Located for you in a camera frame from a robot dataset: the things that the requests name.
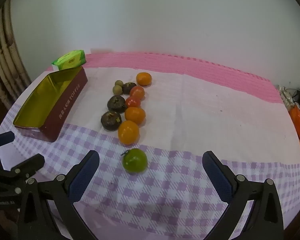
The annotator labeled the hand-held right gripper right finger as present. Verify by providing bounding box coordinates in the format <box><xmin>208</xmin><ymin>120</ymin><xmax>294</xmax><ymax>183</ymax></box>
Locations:
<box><xmin>202</xmin><ymin>151</ymin><xmax>284</xmax><ymax>240</ymax></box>

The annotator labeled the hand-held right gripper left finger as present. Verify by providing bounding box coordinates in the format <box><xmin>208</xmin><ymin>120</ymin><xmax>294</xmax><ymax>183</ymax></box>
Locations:
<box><xmin>18</xmin><ymin>150</ymin><xmax>100</xmax><ymax>240</ymax></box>

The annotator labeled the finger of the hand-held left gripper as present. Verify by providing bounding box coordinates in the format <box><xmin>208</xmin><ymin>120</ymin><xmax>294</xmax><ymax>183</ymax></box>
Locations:
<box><xmin>10</xmin><ymin>153</ymin><xmax>45</xmax><ymax>180</ymax></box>
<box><xmin>0</xmin><ymin>131</ymin><xmax>15</xmax><ymax>148</ymax></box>

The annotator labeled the green tomato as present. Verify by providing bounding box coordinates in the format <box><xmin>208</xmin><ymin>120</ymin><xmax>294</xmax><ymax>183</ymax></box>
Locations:
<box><xmin>121</xmin><ymin>148</ymin><xmax>148</xmax><ymax>173</ymax></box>

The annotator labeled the dark brown round fruit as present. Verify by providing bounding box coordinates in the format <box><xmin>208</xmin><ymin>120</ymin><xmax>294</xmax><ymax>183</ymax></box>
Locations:
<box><xmin>107</xmin><ymin>95</ymin><xmax>127</xmax><ymax>111</ymax></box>
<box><xmin>101</xmin><ymin>111</ymin><xmax>122</xmax><ymax>131</ymax></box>
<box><xmin>122</xmin><ymin>82</ymin><xmax>137</xmax><ymax>95</ymax></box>

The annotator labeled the orange mandarin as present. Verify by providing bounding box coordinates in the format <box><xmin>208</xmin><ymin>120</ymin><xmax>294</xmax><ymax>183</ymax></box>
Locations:
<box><xmin>118</xmin><ymin>120</ymin><xmax>140</xmax><ymax>145</ymax></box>
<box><xmin>125</xmin><ymin>107</ymin><xmax>146</xmax><ymax>125</ymax></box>
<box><xmin>136</xmin><ymin>72</ymin><xmax>152</xmax><ymax>87</ymax></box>

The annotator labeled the maroon tin box gold inside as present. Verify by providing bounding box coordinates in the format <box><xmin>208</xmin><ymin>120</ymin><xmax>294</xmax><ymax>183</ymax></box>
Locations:
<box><xmin>13</xmin><ymin>67</ymin><xmax>88</xmax><ymax>143</ymax></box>

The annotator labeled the red tomato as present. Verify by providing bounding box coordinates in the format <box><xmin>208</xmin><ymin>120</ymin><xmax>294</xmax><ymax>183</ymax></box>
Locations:
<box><xmin>125</xmin><ymin>96</ymin><xmax>142</xmax><ymax>108</ymax></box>
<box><xmin>129</xmin><ymin>86</ymin><xmax>145</xmax><ymax>100</ymax></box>

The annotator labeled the beige patterned curtain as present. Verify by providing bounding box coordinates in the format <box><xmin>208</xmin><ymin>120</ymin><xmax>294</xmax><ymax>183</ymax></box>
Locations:
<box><xmin>0</xmin><ymin>0</ymin><xmax>32</xmax><ymax>103</ymax></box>

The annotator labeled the green tissue pack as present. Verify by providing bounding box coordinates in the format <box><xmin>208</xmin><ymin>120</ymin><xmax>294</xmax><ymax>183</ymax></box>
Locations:
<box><xmin>51</xmin><ymin>50</ymin><xmax>87</xmax><ymax>71</ymax></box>

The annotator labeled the silver foil packet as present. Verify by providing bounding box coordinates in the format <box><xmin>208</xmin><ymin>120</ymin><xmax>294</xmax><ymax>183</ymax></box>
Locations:
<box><xmin>276</xmin><ymin>85</ymin><xmax>294</xmax><ymax>110</ymax></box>

